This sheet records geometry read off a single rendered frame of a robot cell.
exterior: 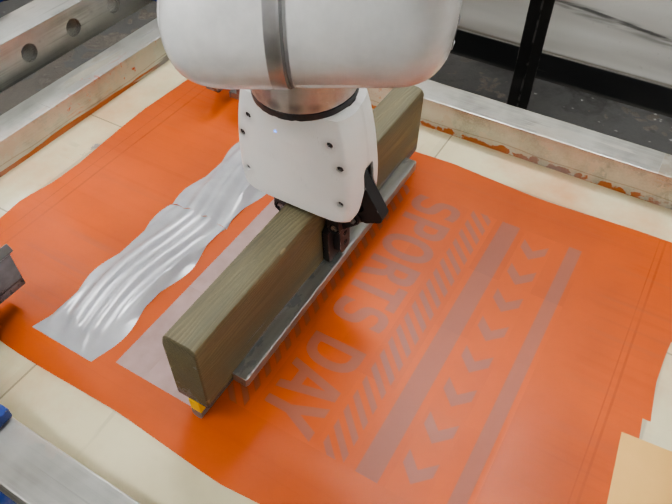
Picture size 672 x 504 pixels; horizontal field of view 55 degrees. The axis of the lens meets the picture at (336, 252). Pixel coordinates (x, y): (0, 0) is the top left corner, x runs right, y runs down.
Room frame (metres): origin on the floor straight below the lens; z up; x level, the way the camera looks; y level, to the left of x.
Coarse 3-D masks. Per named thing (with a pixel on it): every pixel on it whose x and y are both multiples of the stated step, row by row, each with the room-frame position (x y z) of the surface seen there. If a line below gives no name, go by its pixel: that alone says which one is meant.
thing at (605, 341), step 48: (192, 96) 0.68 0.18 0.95; (144, 144) 0.58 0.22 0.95; (192, 144) 0.58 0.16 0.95; (144, 192) 0.50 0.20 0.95; (432, 192) 0.50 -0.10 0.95; (480, 192) 0.50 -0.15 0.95; (576, 240) 0.43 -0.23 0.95; (624, 240) 0.43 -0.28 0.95; (576, 288) 0.37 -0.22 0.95; (624, 288) 0.37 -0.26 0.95; (576, 336) 0.32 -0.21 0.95; (624, 336) 0.32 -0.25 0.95; (576, 384) 0.27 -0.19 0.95; (624, 384) 0.27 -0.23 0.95
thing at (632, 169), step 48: (144, 48) 0.73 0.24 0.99; (48, 96) 0.62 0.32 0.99; (96, 96) 0.65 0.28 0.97; (384, 96) 0.64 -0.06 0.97; (432, 96) 0.62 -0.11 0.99; (480, 96) 0.62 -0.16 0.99; (0, 144) 0.54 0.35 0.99; (480, 144) 0.58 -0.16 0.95; (528, 144) 0.56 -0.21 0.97; (576, 144) 0.54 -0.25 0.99; (624, 144) 0.54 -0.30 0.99; (624, 192) 0.50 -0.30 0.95; (0, 432) 0.21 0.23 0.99; (0, 480) 0.18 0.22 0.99; (48, 480) 0.18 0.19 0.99; (96, 480) 0.18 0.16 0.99
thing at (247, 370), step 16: (400, 176) 0.49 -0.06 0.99; (384, 192) 0.46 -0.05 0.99; (368, 224) 0.42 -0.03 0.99; (352, 240) 0.40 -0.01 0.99; (336, 256) 0.38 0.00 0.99; (320, 272) 0.36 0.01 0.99; (304, 288) 0.34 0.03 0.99; (320, 288) 0.35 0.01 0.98; (288, 304) 0.33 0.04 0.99; (304, 304) 0.33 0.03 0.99; (288, 320) 0.31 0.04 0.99; (272, 336) 0.29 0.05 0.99; (256, 352) 0.28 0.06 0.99; (272, 352) 0.28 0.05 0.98; (240, 368) 0.27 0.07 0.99; (256, 368) 0.27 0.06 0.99
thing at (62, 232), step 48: (48, 192) 0.50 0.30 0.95; (96, 192) 0.50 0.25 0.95; (0, 240) 0.43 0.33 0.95; (48, 240) 0.43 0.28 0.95; (96, 240) 0.43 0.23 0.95; (240, 240) 0.43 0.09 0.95; (48, 288) 0.37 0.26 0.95; (192, 288) 0.37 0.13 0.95; (0, 336) 0.32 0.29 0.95; (144, 336) 0.32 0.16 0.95; (96, 384) 0.27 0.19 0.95; (144, 384) 0.27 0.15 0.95; (528, 384) 0.27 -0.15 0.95; (192, 432) 0.23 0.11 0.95; (240, 432) 0.23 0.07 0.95; (528, 432) 0.23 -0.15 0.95; (576, 432) 0.23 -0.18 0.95; (624, 432) 0.23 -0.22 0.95; (240, 480) 0.19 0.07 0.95; (288, 480) 0.19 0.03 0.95; (336, 480) 0.19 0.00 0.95; (528, 480) 0.19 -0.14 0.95; (576, 480) 0.19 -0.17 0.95
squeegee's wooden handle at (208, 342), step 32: (416, 96) 0.53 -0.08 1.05; (384, 128) 0.48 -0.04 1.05; (416, 128) 0.53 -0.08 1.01; (384, 160) 0.47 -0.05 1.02; (288, 224) 0.35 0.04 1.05; (320, 224) 0.37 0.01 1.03; (256, 256) 0.32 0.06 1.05; (288, 256) 0.33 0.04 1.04; (320, 256) 0.37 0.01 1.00; (224, 288) 0.29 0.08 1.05; (256, 288) 0.30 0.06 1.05; (288, 288) 0.33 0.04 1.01; (192, 320) 0.26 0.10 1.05; (224, 320) 0.26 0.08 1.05; (256, 320) 0.29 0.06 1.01; (192, 352) 0.24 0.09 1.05; (224, 352) 0.26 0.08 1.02; (192, 384) 0.24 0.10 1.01; (224, 384) 0.25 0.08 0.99
